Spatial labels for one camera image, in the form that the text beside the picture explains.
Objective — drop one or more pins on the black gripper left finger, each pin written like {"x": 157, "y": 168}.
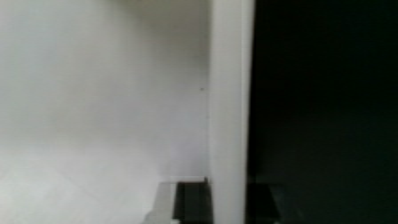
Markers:
{"x": 181, "y": 203}

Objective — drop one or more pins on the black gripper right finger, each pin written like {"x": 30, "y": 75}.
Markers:
{"x": 261, "y": 212}

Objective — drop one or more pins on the white square tabletop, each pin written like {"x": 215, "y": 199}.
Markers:
{"x": 123, "y": 108}

